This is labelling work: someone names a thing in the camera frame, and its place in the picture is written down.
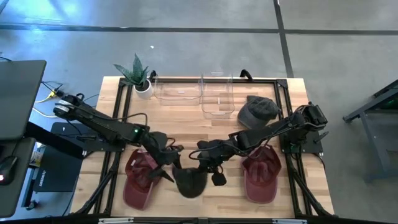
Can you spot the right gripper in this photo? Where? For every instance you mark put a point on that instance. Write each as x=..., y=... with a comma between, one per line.
x=217, y=152

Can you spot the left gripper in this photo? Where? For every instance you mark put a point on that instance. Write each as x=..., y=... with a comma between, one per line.
x=161, y=149

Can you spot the black baseball cap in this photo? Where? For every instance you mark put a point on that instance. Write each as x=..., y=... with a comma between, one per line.
x=189, y=183

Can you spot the maroon cap with white label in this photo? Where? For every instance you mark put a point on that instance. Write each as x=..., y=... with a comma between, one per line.
x=136, y=186

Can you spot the maroon baseball cap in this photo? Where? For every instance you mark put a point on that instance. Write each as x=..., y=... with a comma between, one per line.
x=261, y=180

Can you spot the dark grey baseball cap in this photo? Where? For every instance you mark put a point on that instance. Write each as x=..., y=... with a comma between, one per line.
x=258, y=112

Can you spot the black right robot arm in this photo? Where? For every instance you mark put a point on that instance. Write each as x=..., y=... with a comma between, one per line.
x=267, y=132

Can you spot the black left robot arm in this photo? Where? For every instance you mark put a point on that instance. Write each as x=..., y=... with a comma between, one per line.
x=102, y=124

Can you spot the black aluminium crossbar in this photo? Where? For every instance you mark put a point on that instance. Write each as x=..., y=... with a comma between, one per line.
x=202, y=221

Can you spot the clear plastic bin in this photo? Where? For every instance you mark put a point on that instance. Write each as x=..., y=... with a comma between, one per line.
x=177, y=98
x=217, y=112

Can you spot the snake plant in white pot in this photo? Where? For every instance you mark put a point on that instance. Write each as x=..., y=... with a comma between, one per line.
x=143, y=91

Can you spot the black case with white print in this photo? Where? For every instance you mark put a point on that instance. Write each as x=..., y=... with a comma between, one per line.
x=59, y=174

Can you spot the black diagonal stand beam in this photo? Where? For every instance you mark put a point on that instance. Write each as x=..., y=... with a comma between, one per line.
x=53, y=140

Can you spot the yellow-labelled container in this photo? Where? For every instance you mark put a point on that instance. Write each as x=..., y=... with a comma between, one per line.
x=35, y=158

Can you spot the black power plug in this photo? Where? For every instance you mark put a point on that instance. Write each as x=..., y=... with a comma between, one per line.
x=58, y=92

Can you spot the black computer mouse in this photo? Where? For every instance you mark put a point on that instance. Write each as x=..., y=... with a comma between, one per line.
x=7, y=169

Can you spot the grey metal table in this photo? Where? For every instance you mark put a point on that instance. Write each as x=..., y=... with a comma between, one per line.
x=373, y=143

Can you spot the silver metal bracket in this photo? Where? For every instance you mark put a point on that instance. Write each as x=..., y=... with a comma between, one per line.
x=289, y=221
x=115, y=221

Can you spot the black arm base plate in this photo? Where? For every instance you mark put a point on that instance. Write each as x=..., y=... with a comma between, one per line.
x=93, y=144
x=314, y=146

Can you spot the black aluminium table frame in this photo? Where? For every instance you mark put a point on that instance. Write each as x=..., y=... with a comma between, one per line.
x=282, y=83

